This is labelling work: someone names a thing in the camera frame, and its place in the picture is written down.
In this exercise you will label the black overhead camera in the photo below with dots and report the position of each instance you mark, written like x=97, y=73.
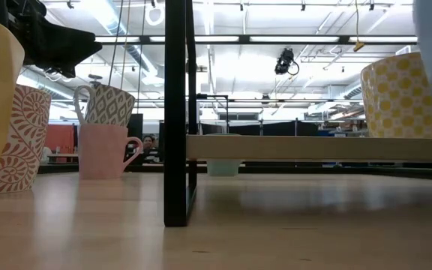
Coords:
x=285, y=60

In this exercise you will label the black computer monitor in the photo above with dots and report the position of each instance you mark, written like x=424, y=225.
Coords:
x=135, y=125

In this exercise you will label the person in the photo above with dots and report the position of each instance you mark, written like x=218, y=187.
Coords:
x=149, y=148

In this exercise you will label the black-framed wooden shelf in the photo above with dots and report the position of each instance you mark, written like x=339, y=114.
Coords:
x=313, y=148

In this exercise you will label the mint green mug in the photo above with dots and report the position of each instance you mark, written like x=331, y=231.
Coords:
x=222, y=168

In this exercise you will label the orange partition panel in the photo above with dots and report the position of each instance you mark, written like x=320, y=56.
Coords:
x=60, y=138

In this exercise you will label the black table edge rail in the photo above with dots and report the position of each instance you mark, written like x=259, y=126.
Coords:
x=313, y=170

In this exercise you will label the yellow dotted white mug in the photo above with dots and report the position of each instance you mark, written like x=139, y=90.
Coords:
x=399, y=97

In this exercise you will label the grey diamond patterned white mug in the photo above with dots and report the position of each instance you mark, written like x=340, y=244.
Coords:
x=111, y=107

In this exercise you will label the plain pink mug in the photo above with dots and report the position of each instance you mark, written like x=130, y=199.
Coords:
x=101, y=152

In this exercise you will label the orange leaf patterned white mug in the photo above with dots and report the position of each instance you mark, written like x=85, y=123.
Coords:
x=24, y=142

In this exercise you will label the overhead LED light bar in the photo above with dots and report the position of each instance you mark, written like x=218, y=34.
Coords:
x=294, y=39

